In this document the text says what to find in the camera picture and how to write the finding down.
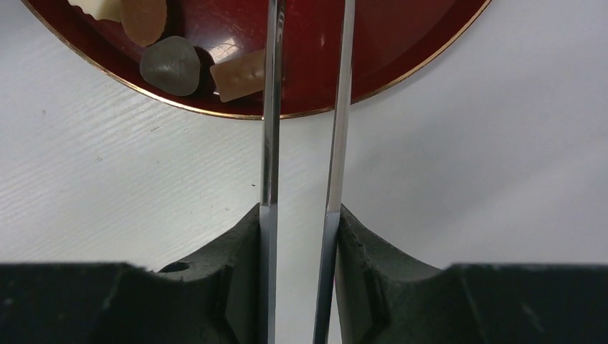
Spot dark rounded chocolate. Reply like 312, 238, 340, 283
139, 36, 201, 96

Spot brown cube chocolate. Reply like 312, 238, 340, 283
209, 50, 265, 102

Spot metal serving tongs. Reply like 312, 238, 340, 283
259, 1, 356, 343

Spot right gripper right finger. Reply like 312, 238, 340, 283
336, 208, 607, 343

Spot brown oval chocolate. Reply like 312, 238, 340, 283
120, 0, 168, 47

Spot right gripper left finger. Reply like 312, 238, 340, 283
1, 207, 262, 343

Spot round red plate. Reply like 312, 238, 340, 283
25, 0, 488, 120

